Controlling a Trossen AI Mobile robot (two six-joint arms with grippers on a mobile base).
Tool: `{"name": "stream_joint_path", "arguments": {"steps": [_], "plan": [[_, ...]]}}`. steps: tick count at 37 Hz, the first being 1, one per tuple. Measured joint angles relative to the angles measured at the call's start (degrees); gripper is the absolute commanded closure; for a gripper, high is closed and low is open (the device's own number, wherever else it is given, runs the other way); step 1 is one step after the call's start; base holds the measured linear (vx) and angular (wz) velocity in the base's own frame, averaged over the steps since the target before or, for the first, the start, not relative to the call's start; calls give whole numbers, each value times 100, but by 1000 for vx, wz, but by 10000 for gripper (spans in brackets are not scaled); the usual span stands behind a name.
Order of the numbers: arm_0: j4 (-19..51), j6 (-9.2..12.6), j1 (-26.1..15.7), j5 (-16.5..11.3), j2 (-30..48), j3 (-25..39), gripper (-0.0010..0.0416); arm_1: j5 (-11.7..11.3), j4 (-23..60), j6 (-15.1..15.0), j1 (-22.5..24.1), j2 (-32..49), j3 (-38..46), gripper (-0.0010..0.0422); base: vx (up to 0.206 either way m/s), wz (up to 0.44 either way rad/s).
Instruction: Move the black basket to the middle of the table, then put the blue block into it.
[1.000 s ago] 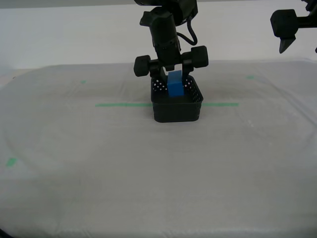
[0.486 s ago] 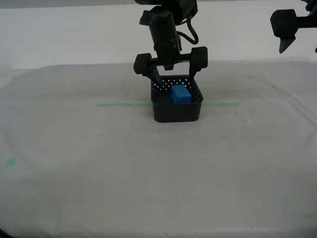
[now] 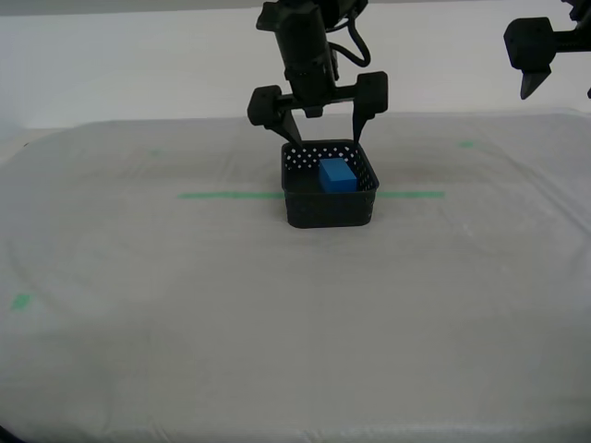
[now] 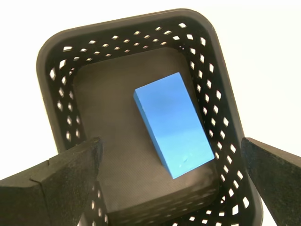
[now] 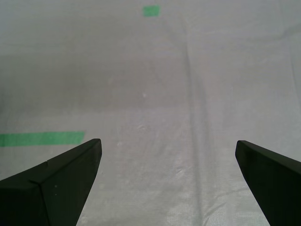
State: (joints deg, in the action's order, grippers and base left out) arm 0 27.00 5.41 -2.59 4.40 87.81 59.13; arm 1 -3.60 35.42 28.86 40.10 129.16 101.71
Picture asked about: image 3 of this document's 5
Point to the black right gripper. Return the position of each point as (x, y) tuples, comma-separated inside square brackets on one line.
[(577, 40)]

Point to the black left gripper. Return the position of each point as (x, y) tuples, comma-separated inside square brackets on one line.
[(314, 92)]

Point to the blue rectangular block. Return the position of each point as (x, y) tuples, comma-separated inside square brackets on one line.
[(337, 177)]

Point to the black perforated plastic basket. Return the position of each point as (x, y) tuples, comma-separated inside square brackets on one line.
[(323, 212)]

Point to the long green tape line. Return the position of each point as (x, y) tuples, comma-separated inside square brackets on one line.
[(231, 195)]

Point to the white woven plastic table cover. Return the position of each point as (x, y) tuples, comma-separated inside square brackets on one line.
[(295, 323)]

